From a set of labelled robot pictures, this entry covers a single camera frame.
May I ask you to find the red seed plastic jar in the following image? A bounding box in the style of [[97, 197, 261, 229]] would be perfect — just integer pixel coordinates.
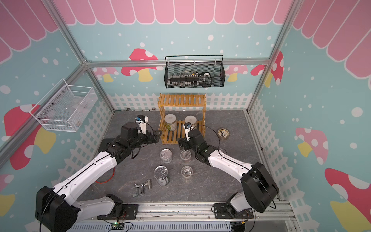
[[180, 150, 192, 163]]

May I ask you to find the wooden two-tier shelf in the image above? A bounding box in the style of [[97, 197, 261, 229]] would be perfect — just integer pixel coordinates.
[[158, 94, 207, 145]]

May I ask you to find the purple label tin can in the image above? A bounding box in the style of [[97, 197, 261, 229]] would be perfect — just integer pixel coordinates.
[[160, 148, 173, 164]]

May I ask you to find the small clear lid jar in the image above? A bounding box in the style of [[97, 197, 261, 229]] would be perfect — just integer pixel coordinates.
[[181, 166, 193, 179]]

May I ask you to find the tall silver pull-tab can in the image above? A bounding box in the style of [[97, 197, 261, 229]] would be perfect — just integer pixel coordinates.
[[154, 166, 169, 187]]

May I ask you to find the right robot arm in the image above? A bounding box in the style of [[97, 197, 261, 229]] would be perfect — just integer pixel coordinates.
[[178, 129, 279, 213]]

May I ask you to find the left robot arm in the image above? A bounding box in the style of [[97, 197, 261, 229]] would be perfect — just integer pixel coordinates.
[[35, 122, 162, 232]]

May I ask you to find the connector strip in basket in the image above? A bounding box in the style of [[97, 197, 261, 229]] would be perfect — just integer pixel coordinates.
[[164, 76, 200, 88]]

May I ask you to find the black white item in basket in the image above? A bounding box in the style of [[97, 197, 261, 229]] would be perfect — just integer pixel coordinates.
[[199, 72, 212, 88]]

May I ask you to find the green circuit board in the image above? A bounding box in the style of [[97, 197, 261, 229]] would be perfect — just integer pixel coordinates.
[[111, 222, 125, 231]]

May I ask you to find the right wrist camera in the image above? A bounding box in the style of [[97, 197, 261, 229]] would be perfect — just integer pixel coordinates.
[[183, 122, 193, 141]]

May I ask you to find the black network switch box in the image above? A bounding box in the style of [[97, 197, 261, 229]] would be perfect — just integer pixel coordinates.
[[98, 138, 114, 153]]

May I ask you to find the metal bracket tool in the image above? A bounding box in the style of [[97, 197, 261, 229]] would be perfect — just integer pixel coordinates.
[[132, 179, 152, 197]]

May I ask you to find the red cable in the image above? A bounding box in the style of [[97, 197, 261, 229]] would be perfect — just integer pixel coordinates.
[[95, 167, 116, 185]]

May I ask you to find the black wire basket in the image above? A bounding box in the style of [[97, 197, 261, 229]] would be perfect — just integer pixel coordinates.
[[164, 55, 226, 88]]

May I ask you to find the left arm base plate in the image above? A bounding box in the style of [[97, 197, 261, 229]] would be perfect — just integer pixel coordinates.
[[97, 204, 139, 220]]

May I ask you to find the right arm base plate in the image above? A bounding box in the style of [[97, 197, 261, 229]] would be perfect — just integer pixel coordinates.
[[211, 203, 254, 220]]

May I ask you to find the white wire basket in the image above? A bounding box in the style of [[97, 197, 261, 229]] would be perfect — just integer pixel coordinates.
[[29, 79, 98, 132]]

